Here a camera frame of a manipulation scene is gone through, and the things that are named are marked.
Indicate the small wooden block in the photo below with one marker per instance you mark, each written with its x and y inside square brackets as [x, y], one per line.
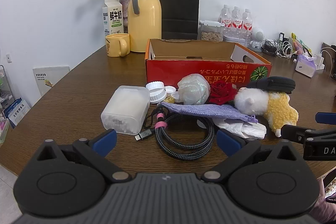
[168, 100]

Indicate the red cardboard box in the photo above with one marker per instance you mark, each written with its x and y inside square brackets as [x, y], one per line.
[168, 69]

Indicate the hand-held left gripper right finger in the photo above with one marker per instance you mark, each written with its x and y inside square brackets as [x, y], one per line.
[228, 142]

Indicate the black zip pouch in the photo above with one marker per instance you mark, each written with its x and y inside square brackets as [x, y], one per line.
[275, 83]

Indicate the white sock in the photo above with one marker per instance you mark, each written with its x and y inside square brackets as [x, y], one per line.
[246, 129]

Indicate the white robot speaker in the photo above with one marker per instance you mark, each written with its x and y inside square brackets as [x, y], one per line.
[258, 35]

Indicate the white printed tin box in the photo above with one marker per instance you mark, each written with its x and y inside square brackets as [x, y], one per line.
[236, 40]

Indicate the person's purple clothing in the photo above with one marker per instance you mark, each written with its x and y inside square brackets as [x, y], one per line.
[325, 203]

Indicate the blue printed packet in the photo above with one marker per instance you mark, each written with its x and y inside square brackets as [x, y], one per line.
[18, 112]

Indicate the black paper bag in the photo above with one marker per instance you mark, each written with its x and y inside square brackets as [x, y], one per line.
[178, 3]

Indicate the white charger block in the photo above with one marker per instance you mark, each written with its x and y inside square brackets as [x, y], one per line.
[319, 61]

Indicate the white bottle caps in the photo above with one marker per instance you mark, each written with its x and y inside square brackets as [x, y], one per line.
[157, 94]

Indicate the yellow mug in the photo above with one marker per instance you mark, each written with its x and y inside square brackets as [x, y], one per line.
[114, 45]

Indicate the glass vase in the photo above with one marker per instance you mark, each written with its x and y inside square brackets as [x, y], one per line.
[124, 5]

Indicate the colourful snack packet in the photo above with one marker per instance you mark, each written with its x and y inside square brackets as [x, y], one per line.
[300, 44]

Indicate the iridescent plastic bundle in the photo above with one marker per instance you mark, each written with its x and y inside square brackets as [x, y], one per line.
[193, 90]

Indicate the white milk carton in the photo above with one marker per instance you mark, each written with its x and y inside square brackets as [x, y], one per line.
[113, 16]

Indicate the purple knitted pouch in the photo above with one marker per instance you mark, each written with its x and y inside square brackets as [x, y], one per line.
[199, 109]

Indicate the clear water bottle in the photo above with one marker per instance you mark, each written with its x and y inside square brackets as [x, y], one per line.
[236, 18]
[225, 16]
[246, 20]

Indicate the yellow thermos jug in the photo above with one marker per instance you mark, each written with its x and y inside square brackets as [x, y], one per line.
[144, 24]

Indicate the red rose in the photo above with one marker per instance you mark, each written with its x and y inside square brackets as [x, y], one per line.
[221, 92]

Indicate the white and yellow plush toy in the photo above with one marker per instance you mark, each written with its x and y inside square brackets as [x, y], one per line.
[278, 108]

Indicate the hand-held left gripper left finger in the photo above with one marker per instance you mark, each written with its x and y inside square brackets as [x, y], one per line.
[105, 141]

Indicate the purple tissue pack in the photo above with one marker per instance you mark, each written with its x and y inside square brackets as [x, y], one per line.
[305, 66]

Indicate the translucent cotton swab box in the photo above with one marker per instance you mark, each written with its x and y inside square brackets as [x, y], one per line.
[126, 108]

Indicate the white wall socket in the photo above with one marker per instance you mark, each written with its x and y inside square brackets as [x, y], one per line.
[9, 58]

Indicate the clear seed container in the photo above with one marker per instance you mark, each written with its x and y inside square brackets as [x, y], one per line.
[211, 35]

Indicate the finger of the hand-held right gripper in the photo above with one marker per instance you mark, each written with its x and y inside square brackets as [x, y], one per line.
[295, 132]
[326, 118]

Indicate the white printed board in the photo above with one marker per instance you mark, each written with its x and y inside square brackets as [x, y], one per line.
[51, 79]

